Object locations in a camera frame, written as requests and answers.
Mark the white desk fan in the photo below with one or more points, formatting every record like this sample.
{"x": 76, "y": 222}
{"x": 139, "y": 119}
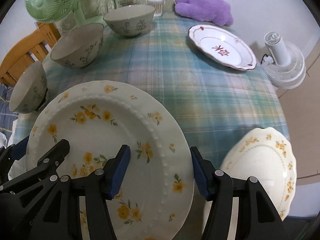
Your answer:
{"x": 277, "y": 50}

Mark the red patterned white plate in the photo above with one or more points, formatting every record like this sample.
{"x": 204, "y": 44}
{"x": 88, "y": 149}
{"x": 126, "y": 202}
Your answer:
{"x": 225, "y": 52}

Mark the plaid tablecloth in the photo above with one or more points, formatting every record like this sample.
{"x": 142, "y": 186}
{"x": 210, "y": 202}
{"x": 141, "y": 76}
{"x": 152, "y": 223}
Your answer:
{"x": 175, "y": 80}

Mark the floral ceramic bowl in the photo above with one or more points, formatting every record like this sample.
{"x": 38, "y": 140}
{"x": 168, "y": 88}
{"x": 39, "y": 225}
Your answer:
{"x": 130, "y": 27}
{"x": 27, "y": 87}
{"x": 75, "y": 47}

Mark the blue plaid bedding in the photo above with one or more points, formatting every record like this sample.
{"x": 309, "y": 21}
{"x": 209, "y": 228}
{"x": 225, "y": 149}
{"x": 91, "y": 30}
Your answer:
{"x": 5, "y": 110}

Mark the purple plush toy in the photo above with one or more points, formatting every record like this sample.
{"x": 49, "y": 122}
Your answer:
{"x": 200, "y": 6}

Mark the white cloth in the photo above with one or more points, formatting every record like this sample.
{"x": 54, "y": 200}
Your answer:
{"x": 3, "y": 140}

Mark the green desk fan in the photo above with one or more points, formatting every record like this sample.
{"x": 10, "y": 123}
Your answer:
{"x": 40, "y": 0}

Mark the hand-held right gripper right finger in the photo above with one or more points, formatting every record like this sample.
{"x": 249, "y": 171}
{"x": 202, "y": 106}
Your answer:
{"x": 200, "y": 177}

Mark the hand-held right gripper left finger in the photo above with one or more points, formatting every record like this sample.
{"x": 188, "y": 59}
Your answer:
{"x": 120, "y": 173}

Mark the scalloped yellow floral plate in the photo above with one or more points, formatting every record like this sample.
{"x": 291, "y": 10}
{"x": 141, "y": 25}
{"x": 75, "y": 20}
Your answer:
{"x": 260, "y": 165}

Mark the beige cabinet door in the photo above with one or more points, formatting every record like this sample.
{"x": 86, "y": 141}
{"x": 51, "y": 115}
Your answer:
{"x": 300, "y": 130}

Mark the cotton swab container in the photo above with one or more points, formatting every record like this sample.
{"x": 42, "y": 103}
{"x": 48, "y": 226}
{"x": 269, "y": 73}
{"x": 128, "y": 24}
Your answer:
{"x": 156, "y": 6}

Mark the beaded yellow floral plate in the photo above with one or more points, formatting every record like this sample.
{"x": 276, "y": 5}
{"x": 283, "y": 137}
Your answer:
{"x": 112, "y": 135}

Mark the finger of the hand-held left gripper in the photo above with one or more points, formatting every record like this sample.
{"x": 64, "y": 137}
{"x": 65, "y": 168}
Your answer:
{"x": 20, "y": 146}
{"x": 53, "y": 152}

